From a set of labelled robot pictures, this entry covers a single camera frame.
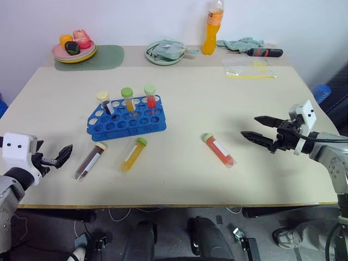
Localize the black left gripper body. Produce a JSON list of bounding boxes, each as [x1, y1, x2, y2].
[[31, 151, 59, 178]]

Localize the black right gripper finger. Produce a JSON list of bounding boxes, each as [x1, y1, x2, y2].
[[240, 130, 274, 151], [253, 115, 282, 129]]

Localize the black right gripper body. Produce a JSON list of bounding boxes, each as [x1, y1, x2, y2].
[[269, 118, 303, 154]]

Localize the cream-capped dark liquid tube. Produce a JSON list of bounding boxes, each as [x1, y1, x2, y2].
[[74, 142, 109, 182], [96, 91, 115, 115]]

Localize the green-capped red liquid tube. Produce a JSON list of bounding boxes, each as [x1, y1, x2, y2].
[[201, 133, 238, 169], [144, 84, 158, 110]]

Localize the green-capped orange liquid tube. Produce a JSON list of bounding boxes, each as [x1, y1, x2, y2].
[[120, 137, 148, 173], [120, 87, 136, 113]]

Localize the blue test tube rack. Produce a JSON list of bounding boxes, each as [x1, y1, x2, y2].
[[86, 94, 167, 142]]

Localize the black table crossbar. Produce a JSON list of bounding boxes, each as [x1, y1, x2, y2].
[[241, 206, 341, 220], [15, 207, 97, 224]]

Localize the blue stacked stools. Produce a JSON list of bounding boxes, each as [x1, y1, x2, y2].
[[312, 84, 332, 105]]

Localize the blue plastic object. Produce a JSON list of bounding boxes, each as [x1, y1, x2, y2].
[[0, 93, 9, 120]]

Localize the clear yellow zip bag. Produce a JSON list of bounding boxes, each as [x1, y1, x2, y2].
[[222, 57, 279, 80]]

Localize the black chair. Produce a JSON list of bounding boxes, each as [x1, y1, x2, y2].
[[322, 64, 348, 129]]

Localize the black and red screwdriver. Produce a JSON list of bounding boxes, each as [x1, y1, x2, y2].
[[242, 48, 284, 58]]

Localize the pale green cloth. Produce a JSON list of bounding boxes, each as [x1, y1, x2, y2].
[[215, 36, 266, 52]]

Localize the yellow plate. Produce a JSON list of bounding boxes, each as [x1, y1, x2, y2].
[[55, 47, 98, 64]]

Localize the pink plate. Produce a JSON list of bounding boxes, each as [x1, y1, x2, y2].
[[52, 40, 96, 59]]

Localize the light green plate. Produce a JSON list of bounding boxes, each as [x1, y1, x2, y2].
[[53, 45, 97, 61]]

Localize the grey sneaker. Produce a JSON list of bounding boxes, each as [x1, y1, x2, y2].
[[272, 226, 303, 250]]

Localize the orange soda bottle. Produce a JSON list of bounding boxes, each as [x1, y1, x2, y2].
[[201, 0, 226, 56]]

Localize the black and green toy food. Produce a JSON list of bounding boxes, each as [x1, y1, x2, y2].
[[64, 41, 82, 55]]

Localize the grey trouser leg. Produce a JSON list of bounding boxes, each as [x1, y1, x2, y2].
[[293, 219, 341, 261]]

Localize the green placemat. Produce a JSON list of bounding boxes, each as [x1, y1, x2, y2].
[[53, 44, 125, 72]]

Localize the orange toy food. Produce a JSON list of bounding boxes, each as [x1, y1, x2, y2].
[[59, 34, 74, 50]]

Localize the dark rounded shape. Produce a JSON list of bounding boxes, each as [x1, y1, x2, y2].
[[123, 219, 159, 261], [187, 215, 235, 261]]

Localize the pink toy food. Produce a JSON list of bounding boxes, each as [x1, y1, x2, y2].
[[72, 29, 91, 50]]

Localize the green plate with cloth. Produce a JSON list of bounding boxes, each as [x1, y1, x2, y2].
[[144, 40, 188, 66]]

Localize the pale green zip pouch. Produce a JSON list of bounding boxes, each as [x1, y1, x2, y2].
[[147, 40, 201, 61]]

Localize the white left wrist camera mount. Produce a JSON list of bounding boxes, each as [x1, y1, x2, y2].
[[2, 132, 39, 187]]

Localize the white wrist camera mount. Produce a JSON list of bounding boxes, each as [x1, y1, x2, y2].
[[2, 132, 39, 187], [288, 100, 318, 156]]

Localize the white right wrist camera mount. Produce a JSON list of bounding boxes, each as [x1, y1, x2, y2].
[[288, 100, 318, 156]]

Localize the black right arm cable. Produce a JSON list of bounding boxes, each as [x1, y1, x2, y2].
[[298, 132, 348, 144]]

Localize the white floor cable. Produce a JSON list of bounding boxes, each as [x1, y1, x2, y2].
[[108, 207, 165, 223]]

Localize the black caster bracket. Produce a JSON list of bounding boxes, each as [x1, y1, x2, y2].
[[232, 227, 262, 261]]

